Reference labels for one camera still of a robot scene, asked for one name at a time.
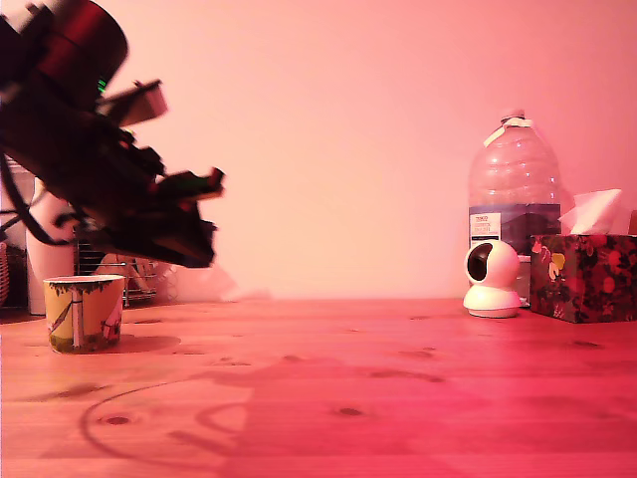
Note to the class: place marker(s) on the yellow illustrated coffee mug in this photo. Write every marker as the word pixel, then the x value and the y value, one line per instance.
pixel 82 313

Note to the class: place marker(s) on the pale bag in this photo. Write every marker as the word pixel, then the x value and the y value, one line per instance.
pixel 114 264

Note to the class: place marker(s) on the white bottle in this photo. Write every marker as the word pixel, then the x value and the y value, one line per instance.
pixel 50 279

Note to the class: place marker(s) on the glass jar with lid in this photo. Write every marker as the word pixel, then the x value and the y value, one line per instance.
pixel 20 184

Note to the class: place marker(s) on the dark wicker basket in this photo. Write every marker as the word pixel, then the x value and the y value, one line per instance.
pixel 2 274

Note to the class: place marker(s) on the large clear water bottle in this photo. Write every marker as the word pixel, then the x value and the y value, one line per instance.
pixel 512 169

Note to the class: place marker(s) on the floral tissue box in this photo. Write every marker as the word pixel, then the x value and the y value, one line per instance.
pixel 582 279

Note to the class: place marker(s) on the white tissue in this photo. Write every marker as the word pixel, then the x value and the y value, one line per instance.
pixel 594 211

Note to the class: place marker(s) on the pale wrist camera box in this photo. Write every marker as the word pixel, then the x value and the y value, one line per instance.
pixel 142 104

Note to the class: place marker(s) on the small white round camera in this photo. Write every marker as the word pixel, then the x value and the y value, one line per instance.
pixel 492 294

